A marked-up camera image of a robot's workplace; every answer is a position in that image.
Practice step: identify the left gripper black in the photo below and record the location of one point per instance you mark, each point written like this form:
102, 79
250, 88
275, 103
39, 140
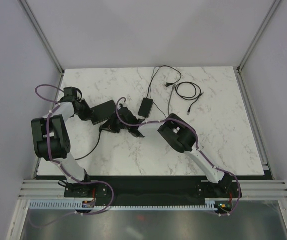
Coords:
90, 115

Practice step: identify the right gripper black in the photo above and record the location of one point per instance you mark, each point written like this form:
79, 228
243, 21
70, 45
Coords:
110, 125

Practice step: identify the black network switch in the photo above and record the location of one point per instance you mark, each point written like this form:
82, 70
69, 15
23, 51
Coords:
103, 112

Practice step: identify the black power adapter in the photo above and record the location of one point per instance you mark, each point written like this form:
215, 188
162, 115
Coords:
146, 107

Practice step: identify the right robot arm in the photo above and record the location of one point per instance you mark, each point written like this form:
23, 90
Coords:
179, 135

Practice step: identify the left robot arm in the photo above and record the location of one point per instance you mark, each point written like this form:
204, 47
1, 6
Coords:
51, 140

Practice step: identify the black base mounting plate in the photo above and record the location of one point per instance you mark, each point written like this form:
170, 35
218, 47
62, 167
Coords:
154, 190

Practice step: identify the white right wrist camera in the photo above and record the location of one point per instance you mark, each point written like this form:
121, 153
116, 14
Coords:
120, 106

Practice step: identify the left aluminium frame post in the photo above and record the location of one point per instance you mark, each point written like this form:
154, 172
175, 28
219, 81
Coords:
41, 35

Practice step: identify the aluminium frame post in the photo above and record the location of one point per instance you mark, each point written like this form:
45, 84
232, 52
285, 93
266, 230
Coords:
41, 35
259, 33

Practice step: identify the white slotted cable duct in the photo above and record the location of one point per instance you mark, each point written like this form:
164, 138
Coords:
82, 205

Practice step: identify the right aluminium frame post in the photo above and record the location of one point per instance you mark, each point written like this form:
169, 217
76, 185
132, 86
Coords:
259, 33

